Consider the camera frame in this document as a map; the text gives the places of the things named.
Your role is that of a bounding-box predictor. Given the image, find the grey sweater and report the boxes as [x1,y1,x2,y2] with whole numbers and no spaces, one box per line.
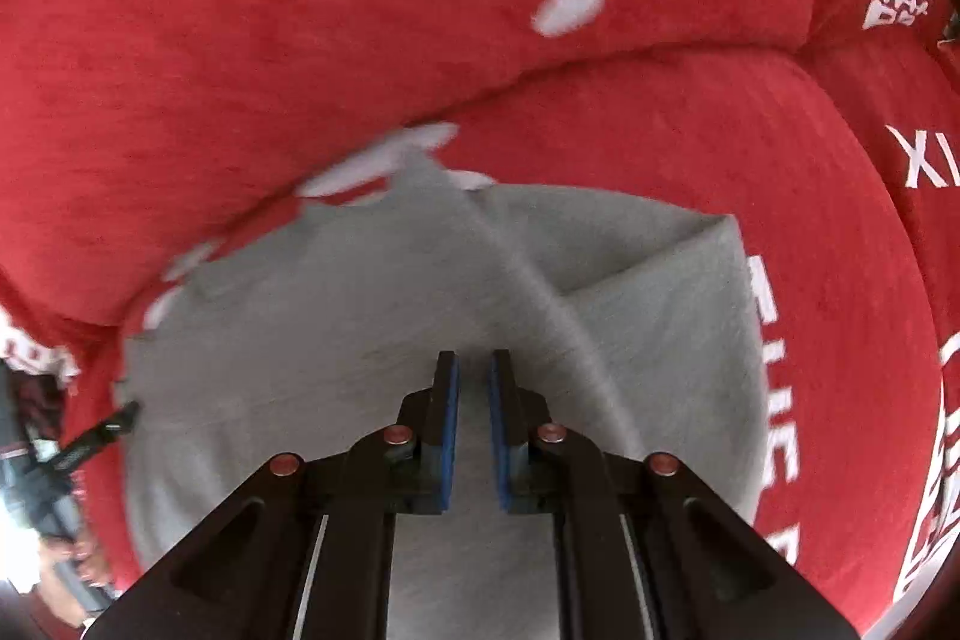
[112,149,767,640]

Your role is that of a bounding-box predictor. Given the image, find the dark plaid cloth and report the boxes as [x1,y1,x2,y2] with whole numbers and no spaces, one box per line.
[11,370,72,442]

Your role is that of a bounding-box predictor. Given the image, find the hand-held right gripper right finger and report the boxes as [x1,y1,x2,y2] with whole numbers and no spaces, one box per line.
[489,349,857,640]

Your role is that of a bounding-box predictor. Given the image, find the person's left hand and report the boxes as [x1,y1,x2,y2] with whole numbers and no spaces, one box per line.
[34,524,121,630]

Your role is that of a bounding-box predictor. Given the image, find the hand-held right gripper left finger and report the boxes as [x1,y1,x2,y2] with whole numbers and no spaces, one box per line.
[82,350,460,640]

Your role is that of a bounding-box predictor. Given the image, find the red sofa with white print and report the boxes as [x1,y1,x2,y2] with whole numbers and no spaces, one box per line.
[0,0,960,640]

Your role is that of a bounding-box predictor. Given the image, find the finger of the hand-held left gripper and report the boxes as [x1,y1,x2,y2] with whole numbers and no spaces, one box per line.
[60,400,143,462]

